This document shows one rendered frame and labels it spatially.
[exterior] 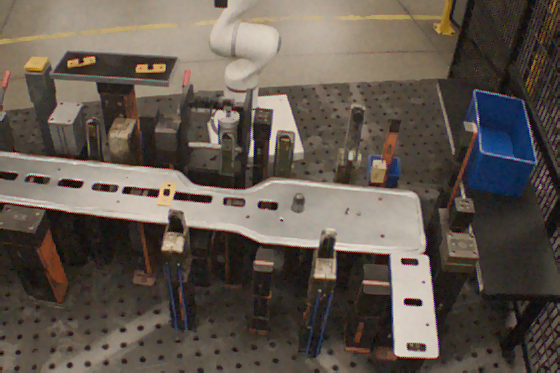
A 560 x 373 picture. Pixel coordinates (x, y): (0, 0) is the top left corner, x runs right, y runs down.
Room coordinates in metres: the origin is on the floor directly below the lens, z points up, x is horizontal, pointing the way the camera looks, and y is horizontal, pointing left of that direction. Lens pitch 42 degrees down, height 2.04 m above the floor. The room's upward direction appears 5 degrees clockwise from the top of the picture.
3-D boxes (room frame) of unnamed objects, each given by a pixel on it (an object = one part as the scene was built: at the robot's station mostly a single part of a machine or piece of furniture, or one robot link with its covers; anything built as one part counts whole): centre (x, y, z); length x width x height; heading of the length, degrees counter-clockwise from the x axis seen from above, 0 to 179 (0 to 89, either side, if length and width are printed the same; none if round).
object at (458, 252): (0.86, -0.45, 0.88); 0.08 x 0.08 x 0.36; 89
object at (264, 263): (0.83, 0.02, 0.84); 0.11 x 0.08 x 0.29; 179
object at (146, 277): (1.01, 0.36, 0.84); 0.17 x 0.06 x 0.29; 179
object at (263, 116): (1.22, 0.06, 0.91); 0.07 x 0.05 x 0.42; 179
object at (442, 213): (0.98, -0.44, 0.85); 0.12 x 0.03 x 0.30; 179
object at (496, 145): (1.23, -0.62, 1.10); 0.30 x 0.17 x 0.13; 171
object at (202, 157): (1.21, 0.18, 0.94); 0.18 x 0.13 x 0.49; 89
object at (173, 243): (0.83, 0.23, 0.87); 0.12 x 0.09 x 0.35; 179
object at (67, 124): (1.18, 0.61, 0.90); 0.13 x 0.10 x 0.41; 179
